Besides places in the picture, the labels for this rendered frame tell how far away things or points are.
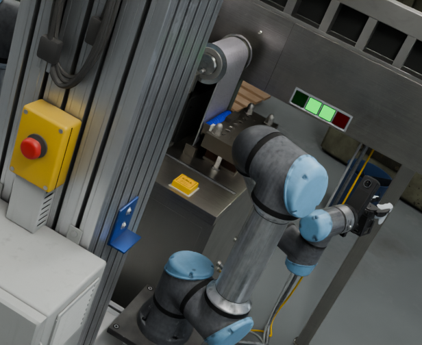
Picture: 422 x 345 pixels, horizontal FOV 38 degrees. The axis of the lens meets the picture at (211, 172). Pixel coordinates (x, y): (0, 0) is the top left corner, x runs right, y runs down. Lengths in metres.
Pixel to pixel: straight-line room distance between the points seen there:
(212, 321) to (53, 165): 0.59
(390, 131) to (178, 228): 0.88
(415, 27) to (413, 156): 0.48
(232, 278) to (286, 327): 1.83
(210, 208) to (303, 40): 0.77
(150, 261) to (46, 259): 1.16
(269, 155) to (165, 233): 0.97
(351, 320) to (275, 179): 2.33
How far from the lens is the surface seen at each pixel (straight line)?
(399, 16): 2.32
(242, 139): 1.29
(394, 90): 2.35
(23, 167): 1.09
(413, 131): 2.38
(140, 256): 2.25
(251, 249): 1.32
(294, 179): 1.21
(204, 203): 2.04
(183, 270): 1.48
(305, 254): 1.58
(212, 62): 2.15
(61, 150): 1.03
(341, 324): 3.43
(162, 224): 2.14
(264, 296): 3.30
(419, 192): 5.05
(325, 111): 2.41
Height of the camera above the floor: 1.94
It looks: 28 degrees down
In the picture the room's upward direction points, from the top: 23 degrees clockwise
